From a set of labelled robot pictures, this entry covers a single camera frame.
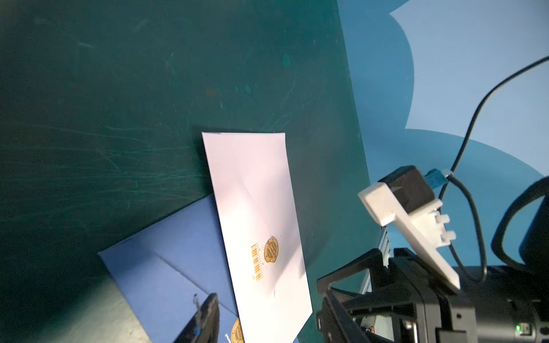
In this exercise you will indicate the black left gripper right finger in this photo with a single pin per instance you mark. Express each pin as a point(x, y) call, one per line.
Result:
point(335, 324)

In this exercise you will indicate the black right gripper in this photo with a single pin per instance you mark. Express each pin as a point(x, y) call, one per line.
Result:
point(510, 306)

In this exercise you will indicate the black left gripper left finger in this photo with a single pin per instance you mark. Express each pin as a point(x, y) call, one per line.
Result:
point(204, 326)

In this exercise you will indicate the dark blue envelope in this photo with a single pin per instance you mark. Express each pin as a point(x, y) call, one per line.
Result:
point(160, 269)

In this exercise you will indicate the lavender envelope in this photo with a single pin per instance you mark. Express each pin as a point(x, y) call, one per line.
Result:
point(255, 201)

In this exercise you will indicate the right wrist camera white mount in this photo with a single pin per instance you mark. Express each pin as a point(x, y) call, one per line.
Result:
point(405, 198)

